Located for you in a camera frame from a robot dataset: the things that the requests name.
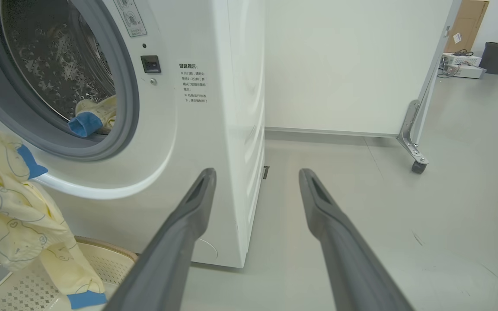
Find white electronic box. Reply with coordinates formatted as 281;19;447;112
443;53;482;67
438;64;487;79

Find brown cardboard box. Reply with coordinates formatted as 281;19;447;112
444;0;489;54

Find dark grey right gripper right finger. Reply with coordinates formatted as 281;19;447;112
299;168;414;311

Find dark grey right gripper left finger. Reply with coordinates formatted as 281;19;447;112
104;168;217;311

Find metal partition foot with caster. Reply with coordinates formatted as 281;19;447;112
397;100;429;174

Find grey warning sticker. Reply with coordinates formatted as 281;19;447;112
113;0;148;38

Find cream perforated laundry basket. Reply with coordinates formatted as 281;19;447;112
0;235;139;311

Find white front-load washing machine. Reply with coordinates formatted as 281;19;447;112
0;0;267;268

